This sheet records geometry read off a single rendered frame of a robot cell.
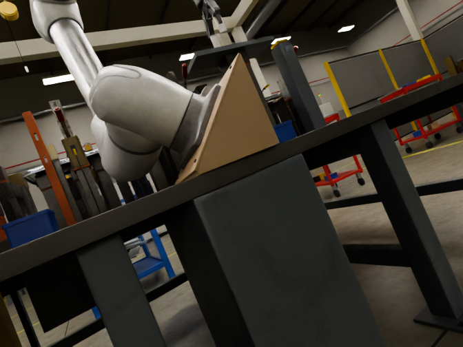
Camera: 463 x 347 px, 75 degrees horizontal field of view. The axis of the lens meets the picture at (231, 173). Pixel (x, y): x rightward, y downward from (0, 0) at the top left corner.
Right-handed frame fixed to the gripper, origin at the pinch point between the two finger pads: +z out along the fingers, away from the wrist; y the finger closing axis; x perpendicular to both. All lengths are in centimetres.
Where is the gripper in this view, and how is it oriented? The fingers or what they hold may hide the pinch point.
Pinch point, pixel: (220, 38)
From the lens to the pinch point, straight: 140.1
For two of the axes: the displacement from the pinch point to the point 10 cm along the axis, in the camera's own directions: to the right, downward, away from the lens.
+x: -9.0, 3.8, -2.2
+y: -1.9, 1.1, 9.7
